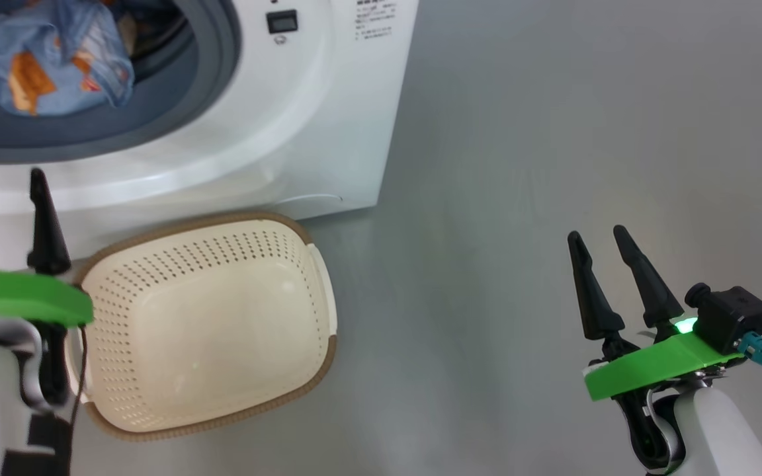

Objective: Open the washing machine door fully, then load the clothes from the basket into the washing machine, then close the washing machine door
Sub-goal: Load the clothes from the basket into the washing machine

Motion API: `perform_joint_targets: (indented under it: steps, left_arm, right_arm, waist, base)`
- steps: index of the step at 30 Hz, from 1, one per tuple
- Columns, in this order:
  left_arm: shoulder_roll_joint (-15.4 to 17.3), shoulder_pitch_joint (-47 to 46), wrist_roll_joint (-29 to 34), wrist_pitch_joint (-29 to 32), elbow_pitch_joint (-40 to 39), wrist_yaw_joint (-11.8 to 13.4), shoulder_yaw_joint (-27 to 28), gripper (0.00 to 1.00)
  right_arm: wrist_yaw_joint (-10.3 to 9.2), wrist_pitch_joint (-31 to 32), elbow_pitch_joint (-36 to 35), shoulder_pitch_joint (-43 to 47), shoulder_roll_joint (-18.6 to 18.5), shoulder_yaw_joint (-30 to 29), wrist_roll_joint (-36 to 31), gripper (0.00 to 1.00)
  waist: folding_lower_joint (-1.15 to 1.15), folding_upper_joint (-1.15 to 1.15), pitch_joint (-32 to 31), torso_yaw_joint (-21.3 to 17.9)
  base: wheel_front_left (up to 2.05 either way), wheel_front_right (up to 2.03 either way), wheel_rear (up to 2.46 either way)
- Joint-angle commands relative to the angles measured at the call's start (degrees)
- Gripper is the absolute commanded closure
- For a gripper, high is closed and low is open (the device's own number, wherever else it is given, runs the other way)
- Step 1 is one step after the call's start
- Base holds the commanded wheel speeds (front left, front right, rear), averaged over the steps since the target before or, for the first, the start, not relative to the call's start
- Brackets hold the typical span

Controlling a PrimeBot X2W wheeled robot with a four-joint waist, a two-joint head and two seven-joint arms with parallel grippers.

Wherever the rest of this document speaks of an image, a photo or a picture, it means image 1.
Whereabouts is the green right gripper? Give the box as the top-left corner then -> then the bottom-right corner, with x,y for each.
567,225 -> 745,402

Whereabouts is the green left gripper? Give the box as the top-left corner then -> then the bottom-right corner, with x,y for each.
0,167 -> 95,327

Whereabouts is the white front-load washing machine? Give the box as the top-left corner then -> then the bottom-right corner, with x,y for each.
0,0 -> 420,222

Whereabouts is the cream perforated laundry basket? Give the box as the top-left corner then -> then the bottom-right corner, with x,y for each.
71,212 -> 339,442

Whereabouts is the round filter cover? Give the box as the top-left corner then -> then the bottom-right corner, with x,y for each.
282,193 -> 343,219

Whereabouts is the printed text label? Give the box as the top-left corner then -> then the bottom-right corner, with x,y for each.
355,0 -> 398,42

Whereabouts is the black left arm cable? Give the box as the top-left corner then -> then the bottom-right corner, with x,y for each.
67,324 -> 88,430

